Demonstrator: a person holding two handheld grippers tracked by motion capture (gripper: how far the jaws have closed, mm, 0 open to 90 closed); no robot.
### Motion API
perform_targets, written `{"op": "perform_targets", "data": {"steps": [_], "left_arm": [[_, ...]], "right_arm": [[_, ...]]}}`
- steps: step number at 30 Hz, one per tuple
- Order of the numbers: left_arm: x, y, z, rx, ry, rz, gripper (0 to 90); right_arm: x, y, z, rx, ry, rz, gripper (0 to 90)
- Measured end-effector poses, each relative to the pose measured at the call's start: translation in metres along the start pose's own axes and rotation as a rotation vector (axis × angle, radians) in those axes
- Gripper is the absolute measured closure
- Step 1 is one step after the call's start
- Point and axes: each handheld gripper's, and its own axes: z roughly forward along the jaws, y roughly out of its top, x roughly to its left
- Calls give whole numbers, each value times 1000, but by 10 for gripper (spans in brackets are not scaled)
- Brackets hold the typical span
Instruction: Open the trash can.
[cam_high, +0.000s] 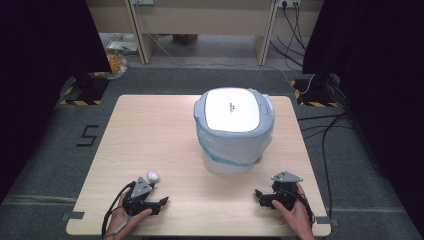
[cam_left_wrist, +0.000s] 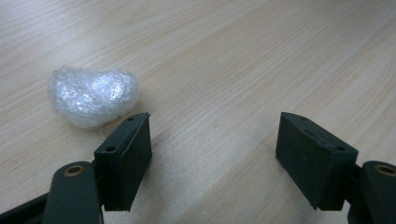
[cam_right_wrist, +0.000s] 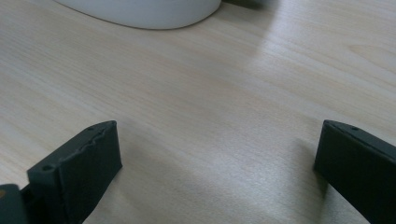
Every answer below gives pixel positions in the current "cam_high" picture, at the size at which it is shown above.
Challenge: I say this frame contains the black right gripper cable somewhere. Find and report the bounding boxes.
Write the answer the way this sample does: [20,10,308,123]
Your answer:
[293,189,316,226]

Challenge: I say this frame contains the person's right hand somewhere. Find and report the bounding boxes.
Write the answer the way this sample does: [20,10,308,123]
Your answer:
[271,182,316,240]

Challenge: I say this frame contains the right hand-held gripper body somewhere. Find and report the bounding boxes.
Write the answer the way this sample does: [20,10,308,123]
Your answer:
[269,170,305,212]

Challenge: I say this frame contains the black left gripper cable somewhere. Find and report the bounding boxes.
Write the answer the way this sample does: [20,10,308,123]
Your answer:
[101,180,137,240]

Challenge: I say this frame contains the black curtain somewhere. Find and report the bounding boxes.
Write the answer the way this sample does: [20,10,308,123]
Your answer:
[0,0,113,204]
[301,0,424,231]

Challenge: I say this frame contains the person's left hand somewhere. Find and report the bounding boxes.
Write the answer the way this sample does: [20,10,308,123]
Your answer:
[103,191,153,240]

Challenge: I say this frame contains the white and grey lidded trash bin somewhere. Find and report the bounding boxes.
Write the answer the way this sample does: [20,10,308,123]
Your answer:
[193,87,276,175]

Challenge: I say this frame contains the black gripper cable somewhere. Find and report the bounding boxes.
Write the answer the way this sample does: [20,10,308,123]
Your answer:
[293,189,316,226]
[101,180,137,240]

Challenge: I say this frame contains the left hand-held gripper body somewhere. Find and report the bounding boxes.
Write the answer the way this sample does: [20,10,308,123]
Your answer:
[121,176,163,216]

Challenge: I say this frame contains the crumpled white paper ball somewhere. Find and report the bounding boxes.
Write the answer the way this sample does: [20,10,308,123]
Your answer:
[146,170,161,184]

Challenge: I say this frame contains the beige wooden desk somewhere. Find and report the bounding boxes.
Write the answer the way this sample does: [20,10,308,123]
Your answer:
[85,0,325,67]

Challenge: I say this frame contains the clear plastic bag with yellow contents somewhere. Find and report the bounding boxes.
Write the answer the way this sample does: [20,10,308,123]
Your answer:
[105,49,130,80]

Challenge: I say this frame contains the black cables from wall socket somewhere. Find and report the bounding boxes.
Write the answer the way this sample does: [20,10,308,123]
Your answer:
[269,2,308,68]

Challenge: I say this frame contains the black stand base with striped plate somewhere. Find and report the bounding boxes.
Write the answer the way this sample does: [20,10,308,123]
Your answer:
[59,71,110,107]
[290,73,342,108]

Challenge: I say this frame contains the black floor cables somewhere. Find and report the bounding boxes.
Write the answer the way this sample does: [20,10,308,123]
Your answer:
[297,112,355,222]

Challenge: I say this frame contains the white paper sheet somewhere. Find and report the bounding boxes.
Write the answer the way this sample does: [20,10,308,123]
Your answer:
[107,40,139,53]

